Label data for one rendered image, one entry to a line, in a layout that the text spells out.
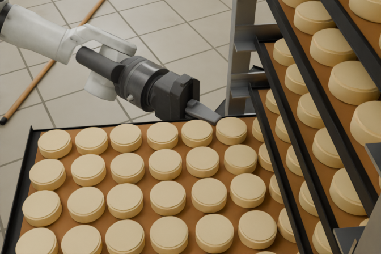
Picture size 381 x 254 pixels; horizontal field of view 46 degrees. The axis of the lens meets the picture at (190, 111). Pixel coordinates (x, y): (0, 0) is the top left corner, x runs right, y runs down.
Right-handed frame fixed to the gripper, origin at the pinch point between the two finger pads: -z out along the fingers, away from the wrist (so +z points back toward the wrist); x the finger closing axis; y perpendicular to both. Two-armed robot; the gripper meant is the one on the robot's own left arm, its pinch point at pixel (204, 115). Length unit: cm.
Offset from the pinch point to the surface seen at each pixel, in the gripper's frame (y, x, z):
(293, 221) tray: -14.1, 7.3, -24.1
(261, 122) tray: -2.0, 7.2, -12.0
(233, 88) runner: 3.4, 5.7, -3.4
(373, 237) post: -27, 29, -33
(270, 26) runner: 7.0, 17.0, -6.6
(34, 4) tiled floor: 84, -81, 193
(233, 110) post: 4.1, 0.3, -3.4
